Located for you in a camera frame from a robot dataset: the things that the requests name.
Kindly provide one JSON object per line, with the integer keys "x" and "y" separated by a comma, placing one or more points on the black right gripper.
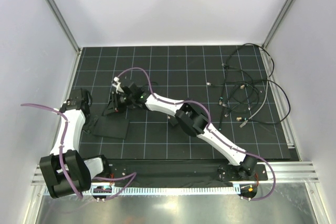
{"x": 113, "y": 106}

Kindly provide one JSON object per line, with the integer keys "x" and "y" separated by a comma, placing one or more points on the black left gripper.
{"x": 87, "y": 128}

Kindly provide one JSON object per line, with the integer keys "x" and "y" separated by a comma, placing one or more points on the black network switch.
{"x": 111, "y": 127}

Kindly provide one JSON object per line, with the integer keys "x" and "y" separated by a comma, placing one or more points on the black cable green plug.
{"x": 272, "y": 85}
{"x": 243, "y": 65}

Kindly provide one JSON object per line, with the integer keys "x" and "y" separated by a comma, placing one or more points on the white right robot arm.
{"x": 193, "y": 118}

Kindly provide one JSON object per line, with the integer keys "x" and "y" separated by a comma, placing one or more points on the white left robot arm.
{"x": 64, "y": 161}

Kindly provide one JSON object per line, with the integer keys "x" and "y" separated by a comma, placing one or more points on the black power adapter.
{"x": 172, "y": 120}

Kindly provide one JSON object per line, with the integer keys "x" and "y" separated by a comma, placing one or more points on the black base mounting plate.
{"x": 157, "y": 172}

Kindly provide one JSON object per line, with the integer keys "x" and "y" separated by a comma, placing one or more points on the black grid mat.
{"x": 177, "y": 72}

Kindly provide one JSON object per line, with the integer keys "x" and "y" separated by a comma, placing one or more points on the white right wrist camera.
{"x": 116, "y": 83}

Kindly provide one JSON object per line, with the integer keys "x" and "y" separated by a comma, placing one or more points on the white slotted cable duct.
{"x": 133, "y": 191}

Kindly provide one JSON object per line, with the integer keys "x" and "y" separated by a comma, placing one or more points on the aluminium frame rail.
{"x": 285, "y": 172}

